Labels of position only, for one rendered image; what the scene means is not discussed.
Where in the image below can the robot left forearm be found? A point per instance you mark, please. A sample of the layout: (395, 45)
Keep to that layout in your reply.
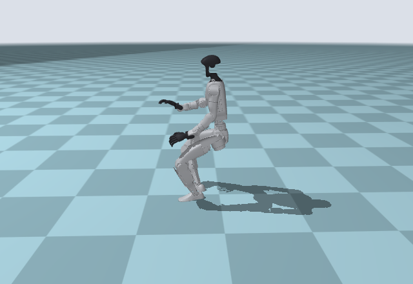
(204, 123)

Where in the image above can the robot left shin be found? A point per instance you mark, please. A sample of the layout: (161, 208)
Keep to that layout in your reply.
(186, 177)

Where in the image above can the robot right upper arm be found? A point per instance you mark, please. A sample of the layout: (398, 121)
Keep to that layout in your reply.
(203, 102)

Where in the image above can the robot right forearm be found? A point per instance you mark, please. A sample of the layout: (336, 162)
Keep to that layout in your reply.
(190, 106)

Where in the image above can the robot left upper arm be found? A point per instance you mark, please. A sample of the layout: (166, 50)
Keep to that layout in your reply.
(213, 95)

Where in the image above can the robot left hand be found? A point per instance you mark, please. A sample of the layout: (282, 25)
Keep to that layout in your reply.
(179, 136)

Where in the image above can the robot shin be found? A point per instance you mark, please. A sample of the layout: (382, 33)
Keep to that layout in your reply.
(192, 164)
(186, 177)

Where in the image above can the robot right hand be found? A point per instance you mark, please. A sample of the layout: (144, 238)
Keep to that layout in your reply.
(176, 105)

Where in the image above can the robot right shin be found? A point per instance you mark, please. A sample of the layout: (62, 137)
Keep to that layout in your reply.
(192, 164)

